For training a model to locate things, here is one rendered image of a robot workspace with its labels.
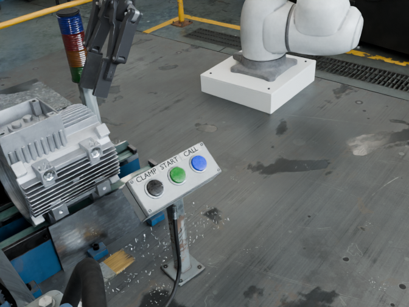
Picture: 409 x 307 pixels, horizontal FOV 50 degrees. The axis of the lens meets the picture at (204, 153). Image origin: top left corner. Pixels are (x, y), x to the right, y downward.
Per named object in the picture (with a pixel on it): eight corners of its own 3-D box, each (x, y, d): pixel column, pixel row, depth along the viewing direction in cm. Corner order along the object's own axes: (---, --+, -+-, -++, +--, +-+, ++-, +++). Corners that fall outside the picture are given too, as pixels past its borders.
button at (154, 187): (150, 201, 76) (153, 198, 75) (141, 187, 76) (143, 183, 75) (164, 193, 78) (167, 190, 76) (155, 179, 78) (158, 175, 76)
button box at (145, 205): (141, 223, 78) (149, 215, 74) (120, 189, 79) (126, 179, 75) (212, 179, 87) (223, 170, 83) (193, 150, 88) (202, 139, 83)
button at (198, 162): (194, 175, 81) (198, 172, 80) (185, 162, 82) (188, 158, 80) (206, 169, 83) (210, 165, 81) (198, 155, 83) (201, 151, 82)
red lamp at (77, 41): (71, 53, 115) (67, 36, 112) (60, 47, 119) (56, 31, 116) (91, 47, 118) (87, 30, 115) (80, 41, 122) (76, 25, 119)
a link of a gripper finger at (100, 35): (108, -2, 80) (104, -6, 81) (84, 52, 84) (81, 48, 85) (125, 4, 83) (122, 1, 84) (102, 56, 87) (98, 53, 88)
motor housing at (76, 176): (44, 242, 87) (14, 165, 76) (5, 198, 99) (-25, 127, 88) (127, 194, 98) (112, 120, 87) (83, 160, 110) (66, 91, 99)
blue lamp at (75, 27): (67, 36, 112) (62, 19, 110) (56, 31, 116) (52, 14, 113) (87, 30, 115) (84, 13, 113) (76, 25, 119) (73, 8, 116)
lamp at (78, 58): (75, 69, 117) (71, 53, 115) (64, 63, 121) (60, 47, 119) (95, 62, 120) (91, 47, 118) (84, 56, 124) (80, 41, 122)
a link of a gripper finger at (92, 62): (89, 52, 84) (87, 51, 84) (80, 87, 86) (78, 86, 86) (103, 55, 86) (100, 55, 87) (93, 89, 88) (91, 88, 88)
